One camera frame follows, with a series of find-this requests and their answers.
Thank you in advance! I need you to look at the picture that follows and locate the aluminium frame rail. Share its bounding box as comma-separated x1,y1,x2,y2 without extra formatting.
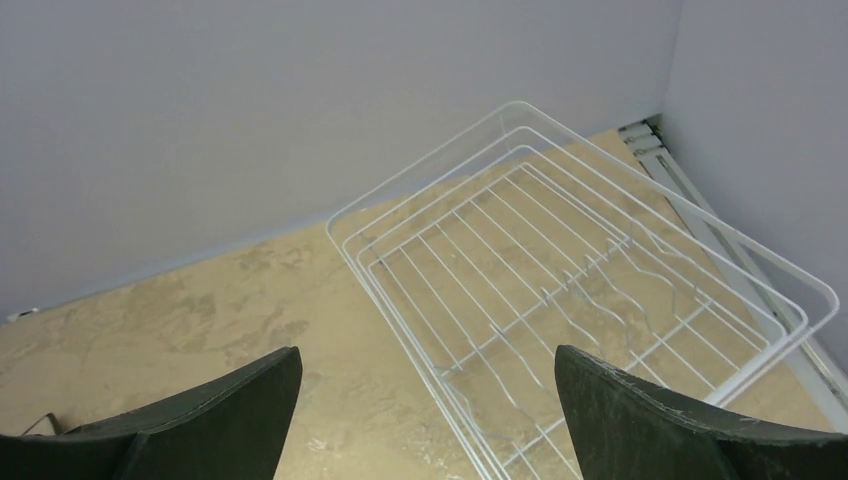
618,120,847,433

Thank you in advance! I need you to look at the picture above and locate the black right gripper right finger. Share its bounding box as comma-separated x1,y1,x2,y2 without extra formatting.
554,345,847,479

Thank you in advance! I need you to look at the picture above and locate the white wire dish rack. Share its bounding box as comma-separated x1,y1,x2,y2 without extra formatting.
325,100,841,480

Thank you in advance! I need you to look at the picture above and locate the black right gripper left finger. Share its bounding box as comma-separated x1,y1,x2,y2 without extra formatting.
1,346,303,479

